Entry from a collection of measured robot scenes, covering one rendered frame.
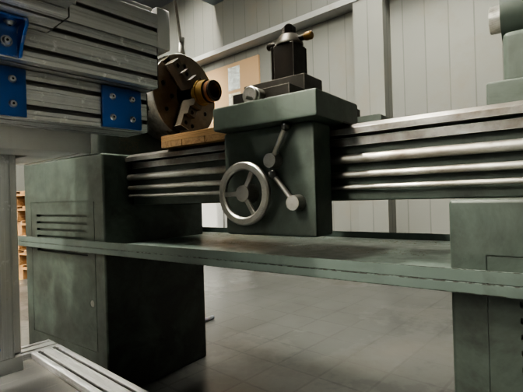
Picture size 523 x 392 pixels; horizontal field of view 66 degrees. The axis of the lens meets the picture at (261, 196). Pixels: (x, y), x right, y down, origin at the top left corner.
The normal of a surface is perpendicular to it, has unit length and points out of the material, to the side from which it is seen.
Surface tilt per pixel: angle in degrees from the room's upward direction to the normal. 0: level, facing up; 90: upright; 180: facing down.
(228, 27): 90
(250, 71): 90
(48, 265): 90
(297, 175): 90
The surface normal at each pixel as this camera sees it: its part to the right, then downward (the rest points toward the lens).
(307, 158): -0.59, 0.02
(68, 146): 0.75, -0.02
